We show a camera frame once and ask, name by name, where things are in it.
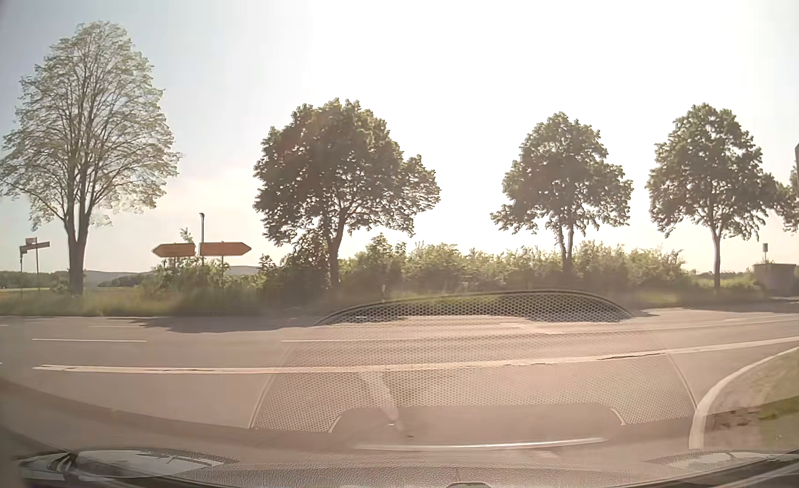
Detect broad dark leafy tree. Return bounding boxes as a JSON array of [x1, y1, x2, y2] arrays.
[[253, 98, 442, 292]]

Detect yellow arrow direction signs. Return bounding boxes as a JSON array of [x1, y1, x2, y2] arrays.
[[152, 241, 252, 279]]

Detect row of bushes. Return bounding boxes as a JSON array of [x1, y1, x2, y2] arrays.
[[138, 234, 766, 302]]

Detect grass verge with kerb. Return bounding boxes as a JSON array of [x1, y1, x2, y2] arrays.
[[689, 339, 799, 450]]

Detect round-crowned leafy tree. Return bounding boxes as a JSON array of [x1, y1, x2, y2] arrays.
[[646, 103, 783, 291]]

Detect road markings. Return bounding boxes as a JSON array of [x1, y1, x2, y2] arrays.
[[0, 313, 799, 450]]

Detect slim double-trunk tree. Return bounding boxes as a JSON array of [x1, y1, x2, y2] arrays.
[[491, 112, 634, 275]]

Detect grey asphalt road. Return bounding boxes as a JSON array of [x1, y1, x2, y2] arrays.
[[0, 301, 799, 469]]

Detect tall sparse-leaved tree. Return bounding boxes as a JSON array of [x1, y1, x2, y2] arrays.
[[0, 20, 182, 296]]

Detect car's own bonnet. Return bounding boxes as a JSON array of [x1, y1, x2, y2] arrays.
[[16, 444, 799, 488]]

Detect small direction sign post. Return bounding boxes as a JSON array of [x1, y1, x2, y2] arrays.
[[19, 237, 52, 294]]

